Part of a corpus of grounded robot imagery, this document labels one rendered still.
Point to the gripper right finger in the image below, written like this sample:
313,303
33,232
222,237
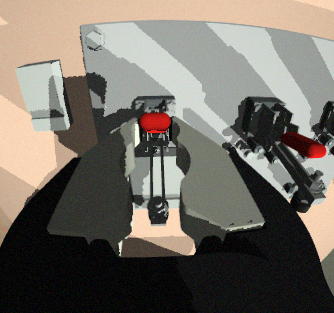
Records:
222,195

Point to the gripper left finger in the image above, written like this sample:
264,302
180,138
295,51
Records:
89,198

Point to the grey fixture plate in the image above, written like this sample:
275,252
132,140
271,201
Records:
210,68

